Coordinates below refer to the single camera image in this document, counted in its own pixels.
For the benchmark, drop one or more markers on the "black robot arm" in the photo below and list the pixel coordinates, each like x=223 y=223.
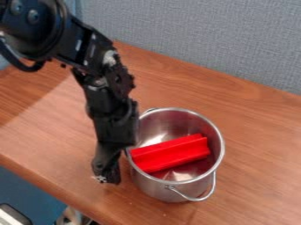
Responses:
x=39 y=31

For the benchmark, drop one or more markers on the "stainless steel pot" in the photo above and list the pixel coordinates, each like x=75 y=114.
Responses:
x=189 y=181

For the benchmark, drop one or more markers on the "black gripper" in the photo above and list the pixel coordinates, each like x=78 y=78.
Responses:
x=115 y=128

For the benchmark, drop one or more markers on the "grey device under table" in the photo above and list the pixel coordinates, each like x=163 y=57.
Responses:
x=12 y=217

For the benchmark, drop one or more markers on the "red plastic block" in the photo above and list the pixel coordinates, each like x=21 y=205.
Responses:
x=171 y=153

